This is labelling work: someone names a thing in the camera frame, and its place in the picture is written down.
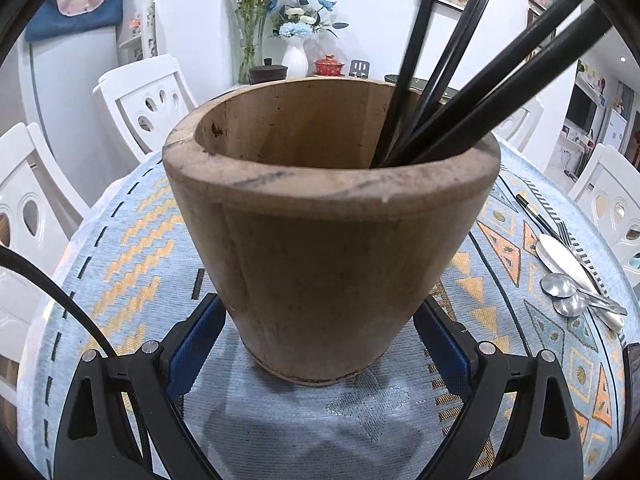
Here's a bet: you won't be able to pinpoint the black chopstick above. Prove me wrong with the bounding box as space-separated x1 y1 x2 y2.
395 0 591 163
385 0 502 166
370 0 446 168
515 192 561 238
410 2 613 163

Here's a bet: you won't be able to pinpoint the blue patterned tablecloth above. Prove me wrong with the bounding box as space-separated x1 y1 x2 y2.
15 145 640 480

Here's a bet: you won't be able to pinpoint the blue cloth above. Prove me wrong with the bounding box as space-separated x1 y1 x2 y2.
25 0 126 43

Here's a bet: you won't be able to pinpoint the dark brown lidded cup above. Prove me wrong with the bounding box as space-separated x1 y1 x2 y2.
248 58 288 85

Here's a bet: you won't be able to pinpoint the wooden utensil holder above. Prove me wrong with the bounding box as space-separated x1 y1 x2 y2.
161 77 502 387

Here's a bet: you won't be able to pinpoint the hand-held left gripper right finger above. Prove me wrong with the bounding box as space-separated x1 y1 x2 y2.
412 295 586 480

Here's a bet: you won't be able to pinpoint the television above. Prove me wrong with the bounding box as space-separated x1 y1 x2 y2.
565 82 601 136

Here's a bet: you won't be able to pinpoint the white shelf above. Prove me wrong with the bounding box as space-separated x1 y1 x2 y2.
117 0 158 61

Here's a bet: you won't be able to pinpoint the glass vase with green stems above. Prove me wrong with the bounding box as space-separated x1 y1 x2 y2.
222 0 293 86

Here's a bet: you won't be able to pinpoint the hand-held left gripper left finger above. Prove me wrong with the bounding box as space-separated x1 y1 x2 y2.
52 292 228 480

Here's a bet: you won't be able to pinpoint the white rice paddle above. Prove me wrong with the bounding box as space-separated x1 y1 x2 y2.
536 233 626 331

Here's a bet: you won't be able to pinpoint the white refrigerator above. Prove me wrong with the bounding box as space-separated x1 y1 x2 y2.
17 25 121 161

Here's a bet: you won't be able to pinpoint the blue and white flowers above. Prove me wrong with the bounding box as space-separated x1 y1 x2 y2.
270 0 349 41

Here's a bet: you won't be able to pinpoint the metal fork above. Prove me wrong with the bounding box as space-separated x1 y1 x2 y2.
557 222 608 296

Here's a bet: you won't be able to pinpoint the dark green bowl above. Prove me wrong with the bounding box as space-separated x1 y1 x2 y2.
384 75 461 105

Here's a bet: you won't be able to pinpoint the red lidded teacup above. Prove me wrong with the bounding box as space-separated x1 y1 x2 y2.
314 55 345 78

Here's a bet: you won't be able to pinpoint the metal spoon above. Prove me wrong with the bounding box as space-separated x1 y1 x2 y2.
552 292 626 319
540 272 628 316

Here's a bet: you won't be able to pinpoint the white chair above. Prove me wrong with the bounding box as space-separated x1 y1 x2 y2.
567 144 640 261
0 122 93 361
92 54 198 161
492 95 545 153

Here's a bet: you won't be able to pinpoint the black cable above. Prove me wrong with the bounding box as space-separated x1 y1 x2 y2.
0 245 156 480

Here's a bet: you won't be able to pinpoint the white vase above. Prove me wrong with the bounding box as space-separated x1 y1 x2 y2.
281 37 309 80

